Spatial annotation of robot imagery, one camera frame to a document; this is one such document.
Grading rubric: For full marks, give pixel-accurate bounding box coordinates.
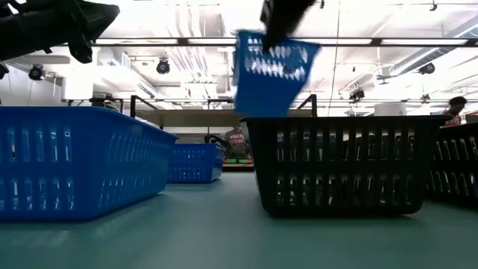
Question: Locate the person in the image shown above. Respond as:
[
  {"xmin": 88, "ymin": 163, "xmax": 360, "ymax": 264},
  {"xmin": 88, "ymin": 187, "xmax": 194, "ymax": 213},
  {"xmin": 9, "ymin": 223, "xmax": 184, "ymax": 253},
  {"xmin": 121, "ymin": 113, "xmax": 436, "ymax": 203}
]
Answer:
[
  {"xmin": 223, "ymin": 126, "xmax": 252, "ymax": 158},
  {"xmin": 441, "ymin": 96, "xmax": 468, "ymax": 128}
]

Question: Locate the green table mat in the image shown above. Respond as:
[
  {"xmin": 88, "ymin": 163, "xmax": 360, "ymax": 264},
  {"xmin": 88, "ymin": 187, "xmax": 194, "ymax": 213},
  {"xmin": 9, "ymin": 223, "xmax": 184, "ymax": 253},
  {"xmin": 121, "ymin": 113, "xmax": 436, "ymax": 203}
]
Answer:
[{"xmin": 0, "ymin": 171, "xmax": 478, "ymax": 269}]

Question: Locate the overhead LED light bar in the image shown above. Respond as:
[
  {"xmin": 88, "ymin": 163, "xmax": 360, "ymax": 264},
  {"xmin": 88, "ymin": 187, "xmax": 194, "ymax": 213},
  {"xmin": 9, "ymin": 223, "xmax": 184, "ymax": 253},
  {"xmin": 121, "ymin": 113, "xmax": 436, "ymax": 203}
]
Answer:
[{"xmin": 91, "ymin": 36, "xmax": 478, "ymax": 49}]

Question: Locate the black slotted plastic basket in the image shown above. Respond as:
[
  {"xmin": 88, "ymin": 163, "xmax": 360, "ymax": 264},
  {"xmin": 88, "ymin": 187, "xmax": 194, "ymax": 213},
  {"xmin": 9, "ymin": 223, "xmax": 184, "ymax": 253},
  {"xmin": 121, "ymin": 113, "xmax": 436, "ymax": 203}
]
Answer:
[
  {"xmin": 425, "ymin": 122, "xmax": 478, "ymax": 206},
  {"xmin": 240, "ymin": 114, "xmax": 453, "ymax": 217}
]

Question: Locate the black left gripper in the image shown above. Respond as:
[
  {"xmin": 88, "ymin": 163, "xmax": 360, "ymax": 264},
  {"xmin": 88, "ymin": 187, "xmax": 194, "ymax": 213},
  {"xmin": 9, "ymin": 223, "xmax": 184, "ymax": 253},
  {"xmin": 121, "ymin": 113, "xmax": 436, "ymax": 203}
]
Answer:
[{"xmin": 37, "ymin": 0, "xmax": 121, "ymax": 64}]

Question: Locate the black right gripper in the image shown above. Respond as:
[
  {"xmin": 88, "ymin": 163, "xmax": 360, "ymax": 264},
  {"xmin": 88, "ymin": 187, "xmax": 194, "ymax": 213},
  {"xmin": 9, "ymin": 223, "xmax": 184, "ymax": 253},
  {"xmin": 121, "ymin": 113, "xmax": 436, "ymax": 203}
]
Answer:
[{"xmin": 260, "ymin": 0, "xmax": 318, "ymax": 52}]

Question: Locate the blue slotted plastic basket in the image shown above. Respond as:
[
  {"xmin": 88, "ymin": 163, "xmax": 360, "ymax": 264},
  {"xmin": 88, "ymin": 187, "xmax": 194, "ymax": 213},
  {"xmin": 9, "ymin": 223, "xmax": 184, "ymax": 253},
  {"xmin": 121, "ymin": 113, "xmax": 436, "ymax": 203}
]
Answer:
[
  {"xmin": 232, "ymin": 29, "xmax": 322, "ymax": 117},
  {"xmin": 0, "ymin": 105, "xmax": 179, "ymax": 222},
  {"xmin": 167, "ymin": 143, "xmax": 227, "ymax": 184}
]

